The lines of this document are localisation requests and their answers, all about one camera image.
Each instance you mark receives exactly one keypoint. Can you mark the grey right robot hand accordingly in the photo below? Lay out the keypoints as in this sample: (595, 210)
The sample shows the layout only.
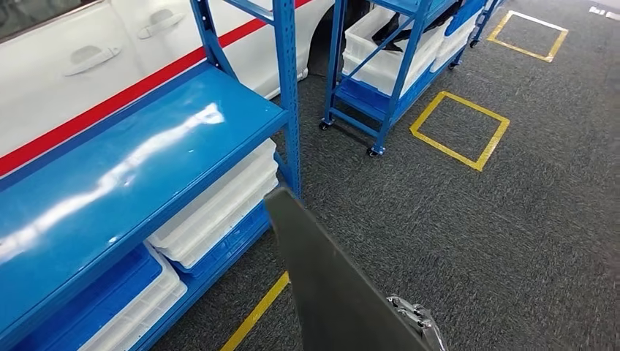
(419, 315)

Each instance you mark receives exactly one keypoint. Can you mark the black plastic plate frame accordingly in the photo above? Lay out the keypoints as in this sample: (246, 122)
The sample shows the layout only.
(329, 290)

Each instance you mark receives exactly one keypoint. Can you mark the blue wheeled shelf rack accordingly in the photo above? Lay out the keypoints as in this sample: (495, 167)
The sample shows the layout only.
(400, 77)

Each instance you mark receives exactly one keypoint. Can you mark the black plastic part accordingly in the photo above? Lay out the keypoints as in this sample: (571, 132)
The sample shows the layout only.
(387, 34)

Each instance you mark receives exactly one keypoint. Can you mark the blue metal shelf rack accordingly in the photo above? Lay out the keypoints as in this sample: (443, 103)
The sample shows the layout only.
(121, 160)

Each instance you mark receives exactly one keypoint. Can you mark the blue plastic bin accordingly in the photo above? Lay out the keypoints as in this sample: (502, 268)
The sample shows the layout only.
(97, 305)
(363, 97)
(227, 252)

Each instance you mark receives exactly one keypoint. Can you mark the white car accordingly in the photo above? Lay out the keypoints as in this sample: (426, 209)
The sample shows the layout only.
(48, 106)

